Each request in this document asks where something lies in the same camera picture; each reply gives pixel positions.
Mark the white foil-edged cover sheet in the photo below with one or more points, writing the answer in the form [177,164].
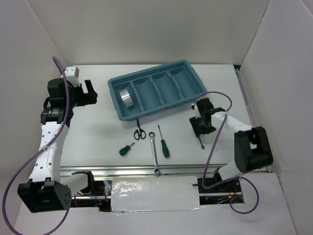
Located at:
[164,193]

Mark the long green handled screwdriver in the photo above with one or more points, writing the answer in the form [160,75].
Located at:
[165,149]

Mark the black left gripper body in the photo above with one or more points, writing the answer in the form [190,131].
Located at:
[78,98]

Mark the small silver ratchet wrench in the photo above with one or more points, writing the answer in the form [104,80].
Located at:
[202,145]

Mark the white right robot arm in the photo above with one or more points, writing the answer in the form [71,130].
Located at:
[224,123]

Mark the large silver ratchet wrench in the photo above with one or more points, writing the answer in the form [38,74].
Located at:
[154,153]

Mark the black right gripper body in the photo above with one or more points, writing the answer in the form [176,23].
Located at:
[199,128]

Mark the aluminium rail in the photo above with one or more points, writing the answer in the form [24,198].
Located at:
[135,170]
[249,107]

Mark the stubby green handled screwdriver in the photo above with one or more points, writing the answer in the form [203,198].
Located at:
[124,151]

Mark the black handled scissors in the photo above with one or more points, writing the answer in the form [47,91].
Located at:
[139,132]

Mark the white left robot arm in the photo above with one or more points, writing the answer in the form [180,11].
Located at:
[45,190]

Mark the aluminium right side rail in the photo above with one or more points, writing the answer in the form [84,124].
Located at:
[249,107]

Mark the aluminium front rail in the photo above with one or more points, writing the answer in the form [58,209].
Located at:
[135,170]

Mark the blue four-compartment tray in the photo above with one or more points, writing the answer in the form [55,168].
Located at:
[157,88]

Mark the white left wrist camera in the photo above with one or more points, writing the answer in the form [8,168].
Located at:
[72,75]

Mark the white tape roll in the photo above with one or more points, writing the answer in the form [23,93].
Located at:
[126,98]

